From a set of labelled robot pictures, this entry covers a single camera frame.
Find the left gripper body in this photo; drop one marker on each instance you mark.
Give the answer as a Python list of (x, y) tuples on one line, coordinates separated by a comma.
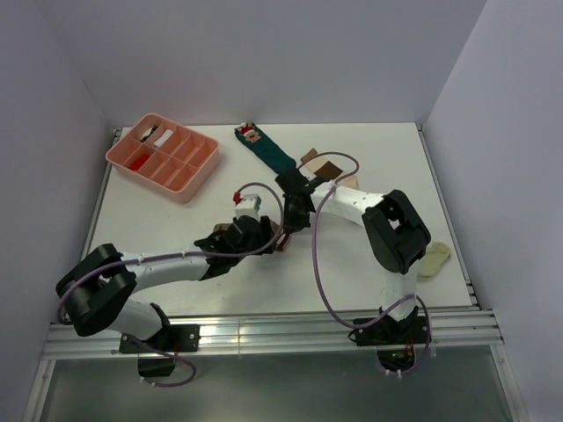
[(262, 240)]

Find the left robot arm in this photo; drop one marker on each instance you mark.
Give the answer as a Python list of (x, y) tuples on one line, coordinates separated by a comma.
[(96, 294)]

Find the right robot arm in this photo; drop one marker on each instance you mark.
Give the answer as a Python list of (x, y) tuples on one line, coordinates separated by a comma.
[(397, 235)]

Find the striped beige brown sock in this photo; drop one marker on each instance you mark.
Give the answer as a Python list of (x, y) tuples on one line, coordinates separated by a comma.
[(321, 166)]

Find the dark green Christmas sock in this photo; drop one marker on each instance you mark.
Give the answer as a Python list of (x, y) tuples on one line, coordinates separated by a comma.
[(264, 148)]

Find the pink divided organizer tray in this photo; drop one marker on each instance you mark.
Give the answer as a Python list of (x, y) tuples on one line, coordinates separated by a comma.
[(178, 169)]

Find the white rolled item in tray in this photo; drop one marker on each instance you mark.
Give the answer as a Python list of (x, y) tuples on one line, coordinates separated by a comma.
[(162, 139)]

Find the red rolled item in tray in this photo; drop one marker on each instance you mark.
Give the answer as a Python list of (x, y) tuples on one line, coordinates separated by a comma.
[(139, 162)]

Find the black item in tray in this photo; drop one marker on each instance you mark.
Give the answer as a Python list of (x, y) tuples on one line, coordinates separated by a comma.
[(148, 133)]

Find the cream yellow sock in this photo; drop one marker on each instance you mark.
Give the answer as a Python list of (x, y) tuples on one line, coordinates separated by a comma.
[(437, 254)]

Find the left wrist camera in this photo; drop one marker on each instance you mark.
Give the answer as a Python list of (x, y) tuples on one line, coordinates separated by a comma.
[(247, 205)]

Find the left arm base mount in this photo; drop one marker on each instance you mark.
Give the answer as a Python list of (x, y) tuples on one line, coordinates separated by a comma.
[(153, 359)]

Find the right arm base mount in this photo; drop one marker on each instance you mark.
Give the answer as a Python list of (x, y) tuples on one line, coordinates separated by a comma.
[(400, 345)]

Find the aluminium front rail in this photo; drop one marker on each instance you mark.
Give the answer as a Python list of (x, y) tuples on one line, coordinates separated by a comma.
[(291, 333)]

